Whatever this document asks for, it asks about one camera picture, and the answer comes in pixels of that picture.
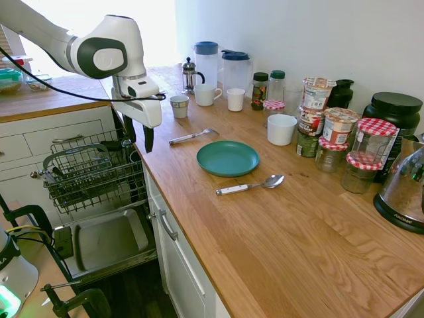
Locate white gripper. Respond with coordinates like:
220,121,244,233
111,95,163,154

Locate white-handled metal fork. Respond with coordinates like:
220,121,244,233
168,128,220,146

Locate white robot base green light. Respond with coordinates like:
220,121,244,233
0,221,40,318

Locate steel dishwasher door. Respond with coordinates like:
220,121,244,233
52,208,158,282

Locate patterned white paper cup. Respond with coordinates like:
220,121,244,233
169,95,190,119

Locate white ceramic mug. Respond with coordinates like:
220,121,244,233
193,83,223,107

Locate grey-green cutlery basket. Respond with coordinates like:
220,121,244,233
42,142,113,199

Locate glass french press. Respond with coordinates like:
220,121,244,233
181,56,205,95

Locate teal plastic plate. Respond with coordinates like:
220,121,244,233
196,140,260,178

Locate tall blue-lidded clear pitcher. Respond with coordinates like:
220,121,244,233
193,40,219,90

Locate plain white cup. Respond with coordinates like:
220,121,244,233
226,87,246,113

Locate clear glass food container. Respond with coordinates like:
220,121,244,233
25,74,54,92

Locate short blue-lidded clear pitcher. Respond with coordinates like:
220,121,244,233
221,49,254,97

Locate dark spice jar green lid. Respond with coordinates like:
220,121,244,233
251,72,269,111

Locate small jar checkered lid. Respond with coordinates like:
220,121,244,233
263,99,286,129

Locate green-lidded food container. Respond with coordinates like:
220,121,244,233
0,68,24,95

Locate white round ramekin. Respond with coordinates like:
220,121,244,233
266,114,298,146

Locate white red-label container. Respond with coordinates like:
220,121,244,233
1,56,34,77

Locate clear spice jar green lid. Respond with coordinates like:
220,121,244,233
268,70,286,103

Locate clear drinking glass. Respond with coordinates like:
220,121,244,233
284,86,304,117

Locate dark green tub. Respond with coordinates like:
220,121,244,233
295,129,321,158

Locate brown ice cream tub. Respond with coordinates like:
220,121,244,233
298,105,325,137

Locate dark green screw clamp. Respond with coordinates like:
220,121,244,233
41,280,112,318

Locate white blue-label yogurt tub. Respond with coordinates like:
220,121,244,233
301,77,338,112

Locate empty jar checkered lid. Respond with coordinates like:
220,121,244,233
314,135,350,174

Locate red white yogurt tub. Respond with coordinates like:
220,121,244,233
322,107,361,144

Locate black shaker bottle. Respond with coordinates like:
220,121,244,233
327,79,355,109

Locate dark-filled jar checkered lid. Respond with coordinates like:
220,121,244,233
340,152,384,195

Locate tall jar checkered lid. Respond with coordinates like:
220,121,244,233
350,117,398,164

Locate large black powder tub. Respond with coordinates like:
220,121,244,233
362,91,424,183

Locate stainless steel electric kettle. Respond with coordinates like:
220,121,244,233
373,132,424,235

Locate grey wire dishwasher rack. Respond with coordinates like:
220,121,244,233
42,129,148,216

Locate silver drawer pull handle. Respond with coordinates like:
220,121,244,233
52,134,85,144

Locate silver cabinet door handle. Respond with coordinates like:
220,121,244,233
158,209,179,241

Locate white-handled metal spoon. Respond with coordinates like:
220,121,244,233
215,174,286,196

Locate yellow base cables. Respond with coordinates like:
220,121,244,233
5,224,41,236

